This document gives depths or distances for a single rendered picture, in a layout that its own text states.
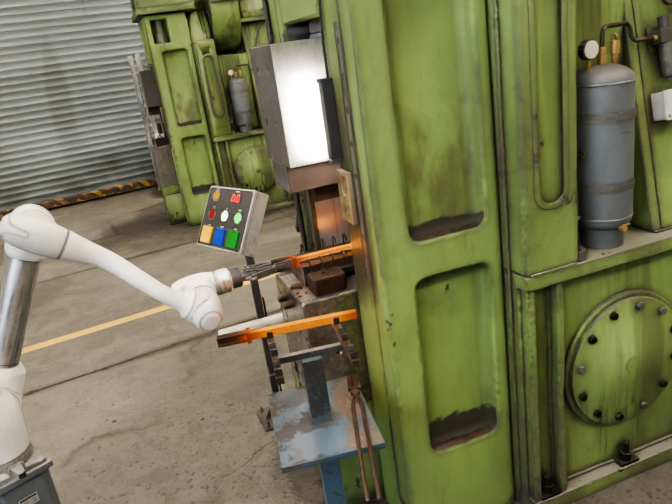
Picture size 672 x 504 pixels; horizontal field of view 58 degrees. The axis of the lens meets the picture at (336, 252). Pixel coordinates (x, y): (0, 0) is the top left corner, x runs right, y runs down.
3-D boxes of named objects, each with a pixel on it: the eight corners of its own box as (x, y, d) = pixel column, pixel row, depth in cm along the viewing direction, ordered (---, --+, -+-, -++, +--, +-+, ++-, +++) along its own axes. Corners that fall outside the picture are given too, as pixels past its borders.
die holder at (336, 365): (321, 415, 222) (302, 304, 208) (292, 370, 256) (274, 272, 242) (454, 371, 238) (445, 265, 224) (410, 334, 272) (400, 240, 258)
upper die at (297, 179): (290, 193, 211) (286, 166, 208) (275, 184, 229) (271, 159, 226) (398, 170, 223) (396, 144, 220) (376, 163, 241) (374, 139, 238)
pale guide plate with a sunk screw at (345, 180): (352, 225, 194) (345, 173, 188) (342, 219, 202) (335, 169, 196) (358, 223, 194) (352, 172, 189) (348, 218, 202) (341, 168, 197)
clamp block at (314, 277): (316, 297, 211) (313, 280, 209) (309, 290, 219) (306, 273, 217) (348, 289, 215) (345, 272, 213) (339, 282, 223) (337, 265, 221)
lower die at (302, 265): (306, 287, 222) (302, 265, 220) (291, 271, 240) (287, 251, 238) (408, 260, 234) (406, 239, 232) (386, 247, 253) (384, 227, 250)
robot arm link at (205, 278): (214, 289, 225) (222, 306, 214) (172, 301, 221) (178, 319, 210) (208, 264, 220) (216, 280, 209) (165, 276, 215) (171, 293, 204)
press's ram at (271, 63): (297, 172, 196) (276, 42, 183) (268, 158, 231) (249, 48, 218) (413, 148, 208) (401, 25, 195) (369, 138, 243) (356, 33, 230)
